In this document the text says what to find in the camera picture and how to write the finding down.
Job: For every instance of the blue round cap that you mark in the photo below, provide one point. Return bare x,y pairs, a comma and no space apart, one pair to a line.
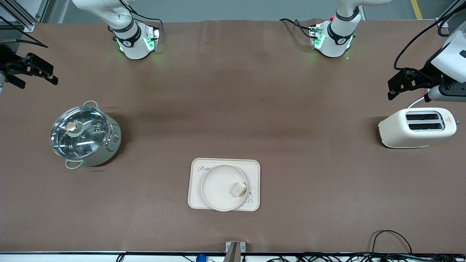
201,258

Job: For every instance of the cream two-slot toaster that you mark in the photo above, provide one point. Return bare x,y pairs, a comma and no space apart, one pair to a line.
404,131

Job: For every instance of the glass pot lid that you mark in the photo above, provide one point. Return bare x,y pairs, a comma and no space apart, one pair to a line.
78,133

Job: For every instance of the metal table edge bracket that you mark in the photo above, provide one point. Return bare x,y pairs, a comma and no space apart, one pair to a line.
233,251

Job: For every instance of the cream rabbit print tray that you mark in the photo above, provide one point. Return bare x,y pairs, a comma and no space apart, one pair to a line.
255,167

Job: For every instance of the steel electric cooking pot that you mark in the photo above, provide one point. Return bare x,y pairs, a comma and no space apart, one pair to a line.
105,145

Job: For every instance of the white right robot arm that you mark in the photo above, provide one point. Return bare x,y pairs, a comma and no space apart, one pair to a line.
133,40

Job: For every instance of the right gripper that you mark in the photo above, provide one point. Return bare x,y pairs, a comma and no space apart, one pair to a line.
8,61

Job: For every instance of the aluminium frame profile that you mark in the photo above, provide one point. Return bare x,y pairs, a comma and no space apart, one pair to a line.
449,12
22,16

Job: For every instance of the cream round plate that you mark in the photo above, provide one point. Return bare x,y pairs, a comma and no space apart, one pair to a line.
218,189

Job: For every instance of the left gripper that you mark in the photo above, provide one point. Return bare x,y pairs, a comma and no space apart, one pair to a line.
429,75

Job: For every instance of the pale steamed bun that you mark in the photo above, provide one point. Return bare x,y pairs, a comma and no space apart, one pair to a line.
240,189

